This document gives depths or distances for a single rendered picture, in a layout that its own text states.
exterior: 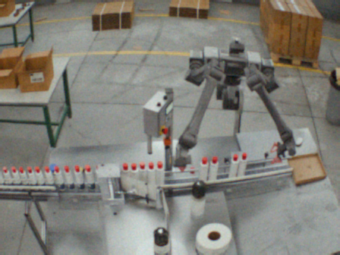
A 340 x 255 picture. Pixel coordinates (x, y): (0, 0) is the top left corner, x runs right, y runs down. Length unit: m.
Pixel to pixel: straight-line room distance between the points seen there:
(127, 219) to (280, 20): 3.77
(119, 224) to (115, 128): 2.11
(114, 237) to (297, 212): 1.24
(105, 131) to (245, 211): 2.22
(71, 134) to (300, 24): 3.35
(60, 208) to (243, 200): 1.23
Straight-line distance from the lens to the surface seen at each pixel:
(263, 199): 2.85
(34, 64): 4.13
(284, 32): 5.70
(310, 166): 3.15
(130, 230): 2.58
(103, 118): 4.72
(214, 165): 2.72
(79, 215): 2.74
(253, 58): 2.86
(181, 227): 2.59
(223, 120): 4.68
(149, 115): 2.44
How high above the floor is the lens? 2.98
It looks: 41 degrees down
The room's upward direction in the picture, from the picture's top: straight up
